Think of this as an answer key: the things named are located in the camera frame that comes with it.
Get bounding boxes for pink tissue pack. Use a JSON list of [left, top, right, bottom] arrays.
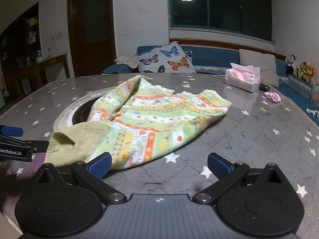
[[223, 63, 261, 92]]

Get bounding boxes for dark wooden shelf cabinet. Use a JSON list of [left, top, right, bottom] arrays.
[[0, 2, 40, 100]]

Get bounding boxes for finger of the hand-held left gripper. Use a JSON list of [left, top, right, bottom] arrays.
[[0, 125, 23, 137], [0, 139, 49, 153]]

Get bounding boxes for beige pillow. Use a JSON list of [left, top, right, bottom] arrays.
[[239, 49, 280, 87]]

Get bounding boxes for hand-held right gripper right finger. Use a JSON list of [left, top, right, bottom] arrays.
[[193, 152, 286, 205]]

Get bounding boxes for grey star-printed table cover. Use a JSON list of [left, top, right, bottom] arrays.
[[0, 72, 319, 239]]

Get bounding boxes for green orange patterned child's garment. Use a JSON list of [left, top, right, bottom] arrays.
[[45, 75, 232, 170]]

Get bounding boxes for cream cloth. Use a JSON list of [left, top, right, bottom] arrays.
[[114, 56, 139, 69]]

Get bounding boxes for butterfly print pillow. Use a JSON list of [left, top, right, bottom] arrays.
[[137, 42, 196, 74]]

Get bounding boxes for brown wooden door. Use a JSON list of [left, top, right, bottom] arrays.
[[67, 0, 117, 77]]

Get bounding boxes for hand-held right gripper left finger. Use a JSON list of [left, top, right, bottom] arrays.
[[34, 152, 127, 205]]

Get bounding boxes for wooden side table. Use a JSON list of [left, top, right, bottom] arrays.
[[12, 53, 71, 92]]

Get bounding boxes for orange plush toy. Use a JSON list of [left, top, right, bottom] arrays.
[[305, 64, 316, 83]]

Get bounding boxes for round built-in induction cooker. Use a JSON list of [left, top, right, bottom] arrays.
[[53, 87, 117, 132]]

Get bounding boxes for green yellow plush toy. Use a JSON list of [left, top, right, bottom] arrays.
[[296, 62, 309, 80]]

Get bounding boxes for panda plush toy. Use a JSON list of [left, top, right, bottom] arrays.
[[285, 54, 299, 76]]

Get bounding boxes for dark window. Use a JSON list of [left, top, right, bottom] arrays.
[[168, 0, 273, 41]]

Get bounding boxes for blue sofa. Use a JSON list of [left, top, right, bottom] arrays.
[[101, 45, 319, 127]]

